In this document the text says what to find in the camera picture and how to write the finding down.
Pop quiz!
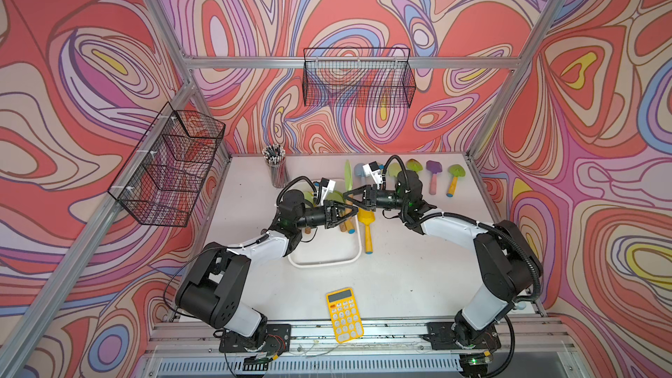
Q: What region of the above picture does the white storage box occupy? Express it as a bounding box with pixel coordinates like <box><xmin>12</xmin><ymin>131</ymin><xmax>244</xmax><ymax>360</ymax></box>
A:
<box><xmin>285</xmin><ymin>177</ymin><xmax>363</xmax><ymax>269</ymax></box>

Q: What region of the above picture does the light blue shovel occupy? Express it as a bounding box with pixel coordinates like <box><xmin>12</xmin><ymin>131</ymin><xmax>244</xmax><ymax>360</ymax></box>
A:
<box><xmin>353</xmin><ymin>164</ymin><xmax>367</xmax><ymax>179</ymax></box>

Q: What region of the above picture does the yellow calculator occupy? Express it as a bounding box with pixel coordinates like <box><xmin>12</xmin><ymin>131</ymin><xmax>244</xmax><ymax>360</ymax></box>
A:
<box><xmin>325</xmin><ymin>287</ymin><xmax>364</xmax><ymax>344</ymax></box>

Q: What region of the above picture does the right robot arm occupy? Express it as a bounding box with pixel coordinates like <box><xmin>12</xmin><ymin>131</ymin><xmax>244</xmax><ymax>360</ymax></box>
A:
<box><xmin>344</xmin><ymin>171</ymin><xmax>544</xmax><ymax>348</ymax></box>

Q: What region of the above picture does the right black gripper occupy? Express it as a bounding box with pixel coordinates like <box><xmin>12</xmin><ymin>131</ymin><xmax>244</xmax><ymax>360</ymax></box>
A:
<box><xmin>343</xmin><ymin>184</ymin><xmax>408</xmax><ymax>212</ymax></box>

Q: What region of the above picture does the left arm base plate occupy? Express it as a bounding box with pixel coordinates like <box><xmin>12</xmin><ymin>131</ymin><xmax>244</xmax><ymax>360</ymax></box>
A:
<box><xmin>213</xmin><ymin>323</ymin><xmax>292</xmax><ymax>355</ymax></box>

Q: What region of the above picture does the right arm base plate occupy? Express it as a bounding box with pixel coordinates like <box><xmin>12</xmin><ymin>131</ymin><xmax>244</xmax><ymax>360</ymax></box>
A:
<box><xmin>421</xmin><ymin>321</ymin><xmax>502</xmax><ymax>351</ymax></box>

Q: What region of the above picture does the pencil cup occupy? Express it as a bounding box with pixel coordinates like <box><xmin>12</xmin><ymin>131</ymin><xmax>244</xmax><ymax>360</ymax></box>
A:
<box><xmin>262</xmin><ymin>145</ymin><xmax>289</xmax><ymax>189</ymax></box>

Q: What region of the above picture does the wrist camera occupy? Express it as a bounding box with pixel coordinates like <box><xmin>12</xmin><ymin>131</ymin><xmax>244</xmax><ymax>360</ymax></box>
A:
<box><xmin>317</xmin><ymin>178</ymin><xmax>336</xmax><ymax>205</ymax></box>
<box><xmin>362</xmin><ymin>161</ymin><xmax>384</xmax><ymax>186</ymax></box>

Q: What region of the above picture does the back black wire basket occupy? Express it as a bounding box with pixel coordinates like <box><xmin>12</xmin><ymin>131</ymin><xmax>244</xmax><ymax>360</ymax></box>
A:
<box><xmin>302</xmin><ymin>45</ymin><xmax>417</xmax><ymax>109</ymax></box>

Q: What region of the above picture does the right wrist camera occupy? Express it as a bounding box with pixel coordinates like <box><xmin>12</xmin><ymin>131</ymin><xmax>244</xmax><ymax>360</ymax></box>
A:
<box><xmin>362</xmin><ymin>161</ymin><xmax>384</xmax><ymax>186</ymax></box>

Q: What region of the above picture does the black wire basket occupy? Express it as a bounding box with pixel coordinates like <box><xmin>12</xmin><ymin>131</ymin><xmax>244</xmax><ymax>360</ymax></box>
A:
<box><xmin>108</xmin><ymin>103</ymin><xmax>226</xmax><ymax>228</ymax></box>
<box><xmin>302</xmin><ymin>45</ymin><xmax>417</xmax><ymax>109</ymax></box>

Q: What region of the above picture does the green shovel yellow handle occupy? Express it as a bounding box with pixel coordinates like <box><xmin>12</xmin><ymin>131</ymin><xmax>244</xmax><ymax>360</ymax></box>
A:
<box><xmin>339</xmin><ymin>218</ymin><xmax>355</xmax><ymax>234</ymax></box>
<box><xmin>446</xmin><ymin>164</ymin><xmax>466</xmax><ymax>198</ymax></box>
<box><xmin>406</xmin><ymin>159</ymin><xmax>424</xmax><ymax>173</ymax></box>

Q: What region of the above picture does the purple shovel pink handle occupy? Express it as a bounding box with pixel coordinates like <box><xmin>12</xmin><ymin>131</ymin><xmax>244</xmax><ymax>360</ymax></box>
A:
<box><xmin>426</xmin><ymin>160</ymin><xmax>443</xmax><ymax>195</ymax></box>

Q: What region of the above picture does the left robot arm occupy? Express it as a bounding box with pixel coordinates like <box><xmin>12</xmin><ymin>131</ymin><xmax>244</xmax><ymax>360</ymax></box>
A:
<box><xmin>175</xmin><ymin>190</ymin><xmax>358</xmax><ymax>338</ymax></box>

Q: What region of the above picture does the green wooden handle shovel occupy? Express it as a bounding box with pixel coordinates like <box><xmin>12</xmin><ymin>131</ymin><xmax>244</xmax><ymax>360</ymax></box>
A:
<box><xmin>343</xmin><ymin>159</ymin><xmax>353</xmax><ymax>204</ymax></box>

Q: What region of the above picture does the left black wire basket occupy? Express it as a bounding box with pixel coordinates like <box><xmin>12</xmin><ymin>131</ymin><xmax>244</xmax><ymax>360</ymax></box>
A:
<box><xmin>108</xmin><ymin>103</ymin><xmax>226</xmax><ymax>228</ymax></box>

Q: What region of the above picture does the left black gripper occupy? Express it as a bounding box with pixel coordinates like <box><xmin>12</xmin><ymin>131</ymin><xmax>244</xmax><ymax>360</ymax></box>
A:
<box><xmin>292</xmin><ymin>204</ymin><xmax>356</xmax><ymax>233</ymax></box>

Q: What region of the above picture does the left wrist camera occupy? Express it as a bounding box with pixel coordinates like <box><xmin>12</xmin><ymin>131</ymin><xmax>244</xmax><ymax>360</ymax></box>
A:
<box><xmin>317</xmin><ymin>178</ymin><xmax>336</xmax><ymax>205</ymax></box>

